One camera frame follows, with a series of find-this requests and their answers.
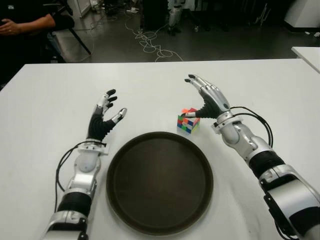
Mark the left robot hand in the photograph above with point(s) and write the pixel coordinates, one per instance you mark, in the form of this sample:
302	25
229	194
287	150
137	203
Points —
97	127

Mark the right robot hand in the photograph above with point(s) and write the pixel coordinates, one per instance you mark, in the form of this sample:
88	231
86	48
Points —
215	102

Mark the multicoloured Rubik's cube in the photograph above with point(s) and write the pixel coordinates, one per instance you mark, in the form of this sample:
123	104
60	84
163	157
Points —
186	125

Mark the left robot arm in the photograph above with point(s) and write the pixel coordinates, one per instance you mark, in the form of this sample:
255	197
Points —
83	177

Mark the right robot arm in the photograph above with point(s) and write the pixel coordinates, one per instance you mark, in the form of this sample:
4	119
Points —
250	145

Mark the dark brown round plate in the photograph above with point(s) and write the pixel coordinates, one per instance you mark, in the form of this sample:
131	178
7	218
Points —
160	180

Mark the humanoid robot legs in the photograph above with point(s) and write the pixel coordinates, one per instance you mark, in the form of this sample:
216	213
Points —
173	15

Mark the folded metal stand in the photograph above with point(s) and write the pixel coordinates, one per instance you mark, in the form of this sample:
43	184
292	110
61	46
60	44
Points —
262	15

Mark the black cabinet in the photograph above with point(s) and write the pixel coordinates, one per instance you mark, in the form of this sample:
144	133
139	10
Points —
155	15

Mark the white side table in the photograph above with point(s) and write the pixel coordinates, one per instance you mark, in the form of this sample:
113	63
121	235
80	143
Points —
310	55

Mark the black chair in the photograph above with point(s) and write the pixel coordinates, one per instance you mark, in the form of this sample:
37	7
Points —
65	23

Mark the small white floor object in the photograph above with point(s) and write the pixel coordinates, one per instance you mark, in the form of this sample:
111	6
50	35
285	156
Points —
313	33

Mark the white shelf cabinet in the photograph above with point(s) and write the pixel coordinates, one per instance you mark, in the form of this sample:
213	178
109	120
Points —
82	7

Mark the person in black shirt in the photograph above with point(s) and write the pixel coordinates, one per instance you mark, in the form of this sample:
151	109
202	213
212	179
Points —
32	25

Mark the white power strip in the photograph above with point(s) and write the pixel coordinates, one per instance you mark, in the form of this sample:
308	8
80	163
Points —
132	10

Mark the white machine housing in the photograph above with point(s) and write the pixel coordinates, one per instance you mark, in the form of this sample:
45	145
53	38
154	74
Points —
305	12

